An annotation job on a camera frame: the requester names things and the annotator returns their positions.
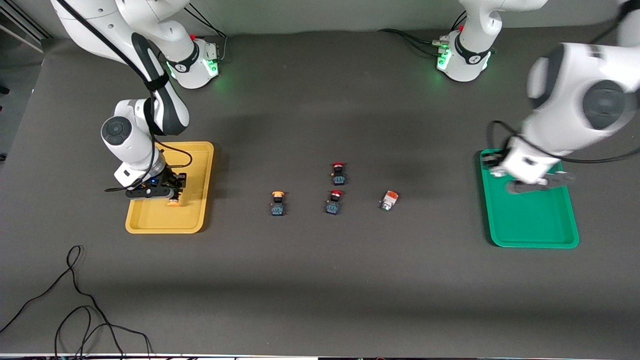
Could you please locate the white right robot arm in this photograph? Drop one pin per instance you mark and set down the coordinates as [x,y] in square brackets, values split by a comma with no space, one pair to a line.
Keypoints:
[125,135]

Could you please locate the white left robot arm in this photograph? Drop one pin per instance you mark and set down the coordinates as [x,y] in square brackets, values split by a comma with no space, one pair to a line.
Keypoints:
[575,95]

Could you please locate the yellow plastic tray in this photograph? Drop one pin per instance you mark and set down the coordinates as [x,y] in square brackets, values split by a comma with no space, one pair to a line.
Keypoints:
[192,220]

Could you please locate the green plastic tray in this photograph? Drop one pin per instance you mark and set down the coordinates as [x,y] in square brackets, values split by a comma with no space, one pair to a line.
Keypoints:
[530,225]

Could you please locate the grey aluminium frame rail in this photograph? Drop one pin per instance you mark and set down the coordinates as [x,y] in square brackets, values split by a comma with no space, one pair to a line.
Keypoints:
[20,32]

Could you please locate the yellow mushroom push button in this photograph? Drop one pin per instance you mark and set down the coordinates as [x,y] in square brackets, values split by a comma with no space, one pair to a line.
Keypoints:
[278,205]
[174,203]

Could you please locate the red mushroom push button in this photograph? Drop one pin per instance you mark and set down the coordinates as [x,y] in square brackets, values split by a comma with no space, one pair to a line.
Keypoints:
[338,175]
[334,204]

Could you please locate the orange square push button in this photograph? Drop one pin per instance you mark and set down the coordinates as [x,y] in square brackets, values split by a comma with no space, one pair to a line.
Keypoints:
[389,200]

